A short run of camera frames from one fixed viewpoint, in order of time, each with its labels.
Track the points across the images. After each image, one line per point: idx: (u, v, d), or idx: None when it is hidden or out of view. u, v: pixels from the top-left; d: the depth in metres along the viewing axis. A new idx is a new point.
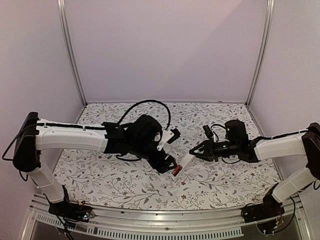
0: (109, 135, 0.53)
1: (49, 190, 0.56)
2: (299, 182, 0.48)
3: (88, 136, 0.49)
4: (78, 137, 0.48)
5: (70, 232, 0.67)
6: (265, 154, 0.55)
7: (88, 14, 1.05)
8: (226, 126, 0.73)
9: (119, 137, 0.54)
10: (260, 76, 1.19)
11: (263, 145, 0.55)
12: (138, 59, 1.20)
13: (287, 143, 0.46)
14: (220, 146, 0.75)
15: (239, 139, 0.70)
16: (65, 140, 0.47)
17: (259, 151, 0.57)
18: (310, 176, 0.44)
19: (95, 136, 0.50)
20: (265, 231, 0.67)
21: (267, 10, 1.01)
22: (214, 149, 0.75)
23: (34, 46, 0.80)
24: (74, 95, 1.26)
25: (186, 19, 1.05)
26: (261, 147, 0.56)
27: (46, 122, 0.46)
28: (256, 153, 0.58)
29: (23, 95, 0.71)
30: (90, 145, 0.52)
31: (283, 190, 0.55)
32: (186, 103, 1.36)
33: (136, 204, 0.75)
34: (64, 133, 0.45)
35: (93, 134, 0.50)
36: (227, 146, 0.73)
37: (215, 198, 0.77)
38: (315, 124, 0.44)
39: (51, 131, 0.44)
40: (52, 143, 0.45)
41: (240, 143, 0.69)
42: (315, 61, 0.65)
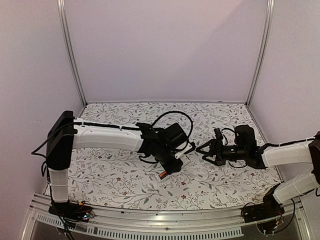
0: (143, 135, 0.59)
1: (58, 190, 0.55)
2: (300, 185, 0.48)
3: (125, 136, 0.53)
4: (115, 136, 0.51)
5: (70, 232, 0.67)
6: (272, 161, 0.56)
7: (88, 14, 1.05)
8: (236, 131, 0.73)
9: (152, 137, 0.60)
10: (260, 76, 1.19)
11: (269, 153, 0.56)
12: (138, 59, 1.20)
13: (291, 151, 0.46)
14: (228, 150, 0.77)
15: (248, 145, 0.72)
16: (103, 139, 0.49)
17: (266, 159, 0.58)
18: (313, 182, 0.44)
19: (131, 136, 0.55)
20: (265, 231, 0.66)
21: (267, 10, 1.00)
22: (222, 152, 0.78)
23: (34, 46, 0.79)
24: (74, 95, 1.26)
25: (186, 20, 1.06)
26: (267, 154, 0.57)
27: (83, 121, 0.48)
28: (265, 161, 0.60)
29: (23, 94, 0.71)
30: (125, 144, 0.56)
31: (283, 193, 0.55)
32: (186, 103, 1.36)
33: (136, 204, 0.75)
34: (102, 133, 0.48)
35: (129, 134, 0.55)
36: (235, 150, 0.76)
37: (215, 198, 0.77)
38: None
39: (90, 130, 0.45)
40: (90, 141, 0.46)
41: (248, 148, 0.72)
42: (315, 61, 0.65)
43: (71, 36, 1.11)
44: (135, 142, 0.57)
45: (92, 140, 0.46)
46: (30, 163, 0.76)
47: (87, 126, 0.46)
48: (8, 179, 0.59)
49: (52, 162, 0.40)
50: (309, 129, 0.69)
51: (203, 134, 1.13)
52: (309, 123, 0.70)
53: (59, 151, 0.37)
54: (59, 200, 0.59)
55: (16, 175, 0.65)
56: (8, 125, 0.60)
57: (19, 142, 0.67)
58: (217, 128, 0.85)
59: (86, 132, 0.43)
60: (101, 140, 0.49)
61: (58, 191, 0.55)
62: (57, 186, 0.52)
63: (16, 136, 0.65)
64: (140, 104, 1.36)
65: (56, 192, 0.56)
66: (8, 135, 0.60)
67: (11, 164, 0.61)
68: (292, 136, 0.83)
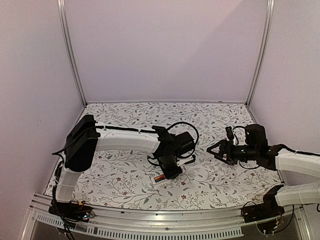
0: (160, 138, 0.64)
1: (65, 191, 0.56)
2: (304, 195, 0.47)
3: (143, 139, 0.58)
4: (135, 139, 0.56)
5: (70, 232, 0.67)
6: (288, 165, 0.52)
7: (88, 14, 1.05)
8: (246, 130, 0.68)
9: (168, 139, 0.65)
10: (260, 76, 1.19)
11: (287, 157, 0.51)
12: (138, 59, 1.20)
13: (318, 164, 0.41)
14: (238, 150, 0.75)
15: (258, 144, 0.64)
16: (124, 141, 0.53)
17: (281, 162, 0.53)
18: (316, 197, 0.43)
19: (149, 139, 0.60)
20: (265, 231, 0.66)
21: (267, 10, 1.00)
22: (232, 152, 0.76)
23: (34, 46, 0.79)
24: (74, 95, 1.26)
25: (186, 20, 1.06)
26: (283, 157, 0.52)
27: (105, 125, 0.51)
28: (276, 163, 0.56)
29: (23, 94, 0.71)
30: (143, 146, 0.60)
31: (286, 197, 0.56)
32: (186, 103, 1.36)
33: (136, 204, 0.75)
34: (122, 135, 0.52)
35: (148, 137, 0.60)
36: (245, 150, 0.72)
37: (215, 198, 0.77)
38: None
39: (112, 133, 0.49)
40: (113, 143, 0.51)
41: (260, 148, 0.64)
42: (315, 61, 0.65)
43: (71, 36, 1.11)
44: (153, 145, 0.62)
45: (115, 142, 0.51)
46: (30, 164, 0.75)
47: (109, 130, 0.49)
48: (8, 180, 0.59)
49: (72, 163, 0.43)
50: (309, 129, 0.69)
51: (203, 134, 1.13)
52: (309, 123, 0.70)
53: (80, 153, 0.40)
54: (61, 200, 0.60)
55: (16, 175, 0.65)
56: (8, 125, 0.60)
57: (19, 142, 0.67)
58: (229, 127, 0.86)
59: (108, 135, 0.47)
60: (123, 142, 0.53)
61: (64, 191, 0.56)
62: (66, 186, 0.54)
63: (16, 136, 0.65)
64: (140, 104, 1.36)
65: (61, 192, 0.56)
66: (8, 135, 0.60)
67: (10, 164, 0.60)
68: (292, 136, 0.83)
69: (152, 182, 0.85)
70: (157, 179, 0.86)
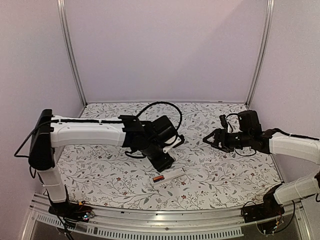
0: (128, 128, 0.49)
1: (54, 190, 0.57)
2: (301, 187, 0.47)
3: (104, 130, 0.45)
4: (94, 132, 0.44)
5: (70, 232, 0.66)
6: (280, 149, 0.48)
7: (88, 14, 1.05)
8: (238, 115, 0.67)
9: (138, 129, 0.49)
10: (260, 76, 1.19)
11: (281, 140, 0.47)
12: (138, 59, 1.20)
13: (303, 146, 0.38)
14: (233, 137, 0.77)
15: (251, 128, 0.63)
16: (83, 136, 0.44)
17: (274, 144, 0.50)
18: (315, 186, 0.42)
19: (112, 130, 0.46)
20: (265, 231, 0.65)
21: (267, 10, 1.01)
22: (227, 139, 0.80)
23: (34, 46, 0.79)
24: (74, 95, 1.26)
25: (186, 20, 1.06)
26: (278, 139, 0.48)
27: (60, 118, 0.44)
28: (270, 146, 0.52)
29: (24, 94, 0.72)
30: (108, 140, 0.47)
31: (284, 193, 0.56)
32: (186, 103, 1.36)
33: (136, 204, 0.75)
34: (80, 128, 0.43)
35: (109, 128, 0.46)
36: (239, 137, 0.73)
37: (215, 198, 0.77)
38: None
39: (67, 127, 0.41)
40: (73, 139, 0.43)
41: (253, 132, 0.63)
42: (314, 61, 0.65)
43: (71, 36, 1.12)
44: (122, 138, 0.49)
45: (73, 138, 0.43)
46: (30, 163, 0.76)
47: (65, 124, 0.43)
48: (8, 179, 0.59)
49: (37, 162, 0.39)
50: (309, 128, 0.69)
51: (203, 134, 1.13)
52: (308, 123, 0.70)
53: (39, 149, 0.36)
54: (57, 201, 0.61)
55: (17, 174, 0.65)
56: (9, 125, 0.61)
57: (19, 141, 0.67)
58: (222, 115, 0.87)
59: (62, 129, 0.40)
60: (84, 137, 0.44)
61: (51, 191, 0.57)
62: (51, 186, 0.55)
63: (16, 135, 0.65)
64: (140, 104, 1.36)
65: (52, 193, 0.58)
66: (8, 134, 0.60)
67: (10, 164, 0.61)
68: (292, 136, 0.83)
69: (151, 182, 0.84)
70: (155, 180, 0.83)
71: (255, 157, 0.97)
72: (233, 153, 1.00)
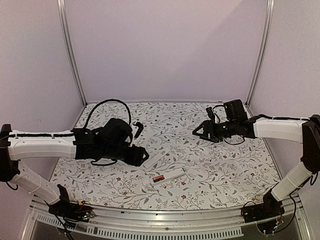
0: (78, 140, 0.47)
1: (44, 194, 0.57)
2: (295, 178, 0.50)
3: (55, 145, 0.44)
4: (48, 145, 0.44)
5: (70, 232, 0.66)
6: (264, 131, 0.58)
7: (88, 14, 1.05)
8: (224, 104, 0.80)
9: (90, 141, 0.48)
10: (260, 76, 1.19)
11: (264, 123, 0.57)
12: (138, 59, 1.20)
13: (286, 127, 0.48)
14: (221, 127, 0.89)
15: (237, 116, 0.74)
16: (38, 149, 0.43)
17: (259, 128, 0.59)
18: (306, 172, 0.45)
19: (63, 144, 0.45)
20: (265, 231, 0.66)
21: (267, 10, 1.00)
22: (215, 130, 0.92)
23: (33, 46, 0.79)
24: (74, 95, 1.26)
25: (186, 20, 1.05)
26: (262, 124, 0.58)
27: (17, 133, 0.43)
28: (255, 131, 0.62)
29: (23, 94, 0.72)
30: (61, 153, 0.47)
31: (281, 187, 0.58)
32: (186, 103, 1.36)
33: (136, 204, 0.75)
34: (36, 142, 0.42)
35: (62, 141, 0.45)
36: (227, 126, 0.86)
37: (215, 198, 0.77)
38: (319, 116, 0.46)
39: (22, 141, 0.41)
40: (28, 153, 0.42)
41: (239, 120, 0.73)
42: (315, 61, 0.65)
43: (71, 36, 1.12)
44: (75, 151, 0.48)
45: (31, 151, 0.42)
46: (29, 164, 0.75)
47: (21, 138, 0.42)
48: None
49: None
50: None
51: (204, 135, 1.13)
52: None
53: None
54: (54, 202, 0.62)
55: None
56: (8, 125, 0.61)
57: None
58: (209, 108, 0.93)
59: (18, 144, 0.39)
60: (38, 151, 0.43)
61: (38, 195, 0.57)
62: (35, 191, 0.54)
63: None
64: (140, 104, 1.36)
65: (45, 196, 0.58)
66: None
67: None
68: None
69: (151, 182, 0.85)
70: (156, 179, 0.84)
71: (255, 157, 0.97)
72: (233, 153, 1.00)
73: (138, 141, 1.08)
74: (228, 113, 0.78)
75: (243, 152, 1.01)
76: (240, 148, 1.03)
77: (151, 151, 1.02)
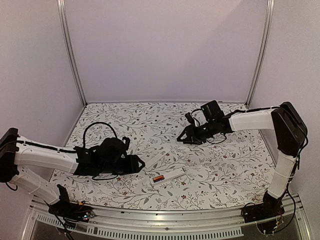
0: (80, 159, 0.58)
1: (43, 194, 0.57)
2: (285, 168, 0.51)
3: (63, 159, 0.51)
4: (54, 158, 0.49)
5: (70, 232, 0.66)
6: (238, 124, 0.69)
7: (87, 14, 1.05)
8: (203, 106, 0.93)
9: (87, 162, 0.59)
10: (260, 76, 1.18)
11: (238, 117, 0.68)
12: (138, 59, 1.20)
13: (256, 118, 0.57)
14: (202, 129, 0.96)
15: (215, 115, 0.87)
16: (42, 160, 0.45)
17: (234, 122, 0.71)
18: (289, 158, 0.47)
19: (67, 159, 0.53)
20: (265, 231, 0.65)
21: (267, 10, 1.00)
22: (197, 132, 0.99)
23: (33, 46, 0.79)
24: (74, 95, 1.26)
25: (186, 20, 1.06)
26: (236, 118, 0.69)
27: (25, 140, 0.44)
28: (231, 125, 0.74)
29: (23, 94, 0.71)
30: (60, 166, 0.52)
31: (275, 183, 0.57)
32: (186, 103, 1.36)
33: (136, 204, 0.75)
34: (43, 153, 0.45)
35: (66, 156, 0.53)
36: (207, 127, 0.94)
37: (215, 198, 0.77)
38: (289, 104, 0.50)
39: (30, 149, 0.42)
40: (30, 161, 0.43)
41: (216, 116, 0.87)
42: (315, 61, 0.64)
43: (71, 36, 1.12)
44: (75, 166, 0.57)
45: (35, 160, 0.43)
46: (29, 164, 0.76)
47: (29, 146, 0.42)
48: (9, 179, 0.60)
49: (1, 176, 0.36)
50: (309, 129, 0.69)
51: None
52: (308, 123, 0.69)
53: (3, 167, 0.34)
54: (54, 201, 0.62)
55: None
56: (8, 125, 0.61)
57: None
58: (188, 114, 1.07)
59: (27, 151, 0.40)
60: (41, 162, 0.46)
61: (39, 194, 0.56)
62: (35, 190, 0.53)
63: None
64: (140, 104, 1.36)
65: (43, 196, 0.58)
66: None
67: None
68: None
69: (151, 182, 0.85)
70: (155, 179, 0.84)
71: (255, 157, 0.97)
72: (233, 153, 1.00)
73: (138, 142, 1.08)
74: (206, 114, 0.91)
75: (243, 152, 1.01)
76: (240, 148, 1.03)
77: (151, 151, 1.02)
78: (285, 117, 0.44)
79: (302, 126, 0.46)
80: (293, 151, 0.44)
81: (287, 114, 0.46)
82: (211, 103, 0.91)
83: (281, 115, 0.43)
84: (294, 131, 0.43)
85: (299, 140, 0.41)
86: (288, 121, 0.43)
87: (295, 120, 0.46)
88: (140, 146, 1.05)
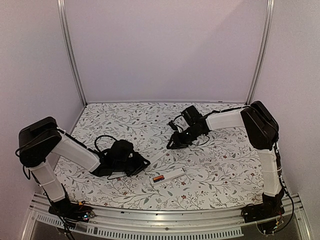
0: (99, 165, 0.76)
1: (52, 189, 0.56)
2: (269, 164, 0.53)
3: (90, 156, 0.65)
4: (84, 153, 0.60)
5: (70, 232, 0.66)
6: (215, 123, 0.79)
7: (87, 14, 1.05)
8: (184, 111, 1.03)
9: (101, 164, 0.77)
10: (261, 76, 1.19)
11: (214, 117, 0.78)
12: (138, 58, 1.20)
13: (232, 116, 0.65)
14: (184, 134, 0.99)
15: (192, 118, 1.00)
16: (75, 153, 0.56)
17: (211, 122, 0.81)
18: (266, 153, 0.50)
19: (93, 157, 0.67)
20: (265, 231, 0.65)
21: (267, 11, 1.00)
22: (182, 138, 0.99)
23: (33, 45, 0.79)
24: (74, 95, 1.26)
25: (186, 20, 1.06)
26: (212, 118, 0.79)
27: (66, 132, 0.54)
28: (208, 124, 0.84)
29: (23, 94, 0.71)
30: (85, 162, 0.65)
31: (269, 183, 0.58)
32: (186, 103, 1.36)
33: (136, 204, 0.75)
34: (77, 147, 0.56)
35: (92, 155, 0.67)
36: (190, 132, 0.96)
37: (215, 198, 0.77)
38: (259, 102, 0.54)
39: (70, 141, 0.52)
40: (65, 153, 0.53)
41: (195, 118, 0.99)
42: (314, 61, 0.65)
43: (71, 36, 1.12)
44: (95, 164, 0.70)
45: (69, 151, 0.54)
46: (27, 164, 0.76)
47: (68, 138, 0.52)
48: (8, 178, 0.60)
49: (32, 157, 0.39)
50: (308, 129, 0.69)
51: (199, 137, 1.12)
52: (308, 123, 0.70)
53: (43, 148, 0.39)
54: (56, 200, 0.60)
55: (16, 175, 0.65)
56: (8, 125, 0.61)
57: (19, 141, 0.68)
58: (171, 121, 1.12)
59: (67, 142, 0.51)
60: (74, 155, 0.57)
61: (50, 189, 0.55)
62: (49, 184, 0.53)
63: (15, 136, 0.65)
64: (140, 104, 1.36)
65: (51, 191, 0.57)
66: (8, 134, 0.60)
67: (10, 163, 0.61)
68: (293, 136, 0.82)
69: (151, 182, 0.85)
70: (156, 179, 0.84)
71: (255, 157, 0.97)
72: (233, 153, 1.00)
73: (138, 142, 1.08)
74: (186, 118, 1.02)
75: (243, 152, 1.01)
76: (240, 148, 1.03)
77: (151, 151, 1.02)
78: (253, 114, 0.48)
79: (273, 123, 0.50)
80: (266, 146, 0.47)
81: (255, 112, 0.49)
82: (189, 109, 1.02)
83: (248, 113, 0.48)
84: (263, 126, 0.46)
85: (269, 136, 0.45)
86: (256, 119, 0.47)
87: (264, 117, 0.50)
88: (140, 146, 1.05)
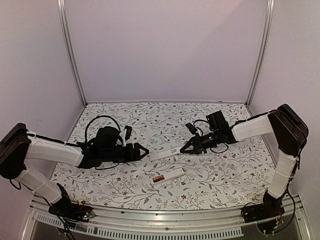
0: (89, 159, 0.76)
1: (48, 191, 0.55)
2: (286, 169, 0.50)
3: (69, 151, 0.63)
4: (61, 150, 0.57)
5: (70, 232, 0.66)
6: (242, 133, 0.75)
7: (87, 14, 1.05)
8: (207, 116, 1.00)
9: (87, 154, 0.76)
10: (261, 76, 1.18)
11: (240, 127, 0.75)
12: (138, 58, 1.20)
13: (259, 122, 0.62)
14: (207, 138, 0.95)
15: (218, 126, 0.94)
16: (50, 151, 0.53)
17: (236, 131, 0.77)
18: (290, 158, 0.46)
19: (73, 150, 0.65)
20: (265, 231, 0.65)
21: (267, 11, 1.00)
22: (203, 141, 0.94)
23: (33, 46, 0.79)
24: (73, 95, 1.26)
25: (186, 20, 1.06)
26: (238, 127, 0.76)
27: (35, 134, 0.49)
28: (234, 134, 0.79)
29: (23, 94, 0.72)
30: (65, 158, 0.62)
31: (275, 184, 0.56)
32: (186, 103, 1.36)
33: (136, 204, 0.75)
34: (51, 146, 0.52)
35: (71, 148, 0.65)
36: (213, 137, 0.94)
37: (215, 198, 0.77)
38: (286, 106, 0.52)
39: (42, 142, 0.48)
40: (39, 154, 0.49)
41: (221, 126, 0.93)
42: (314, 61, 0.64)
43: (71, 36, 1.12)
44: (78, 156, 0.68)
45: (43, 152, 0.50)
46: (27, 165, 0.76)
47: (39, 139, 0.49)
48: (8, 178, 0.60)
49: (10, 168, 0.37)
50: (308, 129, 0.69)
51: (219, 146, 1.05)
52: (308, 123, 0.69)
53: (18, 156, 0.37)
54: (55, 201, 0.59)
55: None
56: (9, 125, 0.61)
57: None
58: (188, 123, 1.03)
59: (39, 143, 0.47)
60: (50, 154, 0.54)
61: (45, 192, 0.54)
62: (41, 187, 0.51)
63: None
64: (140, 104, 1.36)
65: (47, 193, 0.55)
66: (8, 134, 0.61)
67: None
68: None
69: (151, 182, 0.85)
70: (156, 180, 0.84)
71: (255, 157, 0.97)
72: (233, 153, 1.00)
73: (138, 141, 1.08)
74: (212, 124, 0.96)
75: (243, 152, 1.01)
76: (240, 148, 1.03)
77: (151, 150, 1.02)
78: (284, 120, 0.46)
79: (303, 126, 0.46)
80: (293, 152, 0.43)
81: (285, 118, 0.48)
82: (216, 114, 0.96)
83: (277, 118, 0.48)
84: (292, 130, 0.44)
85: (300, 139, 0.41)
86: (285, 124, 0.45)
87: (292, 120, 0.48)
88: None
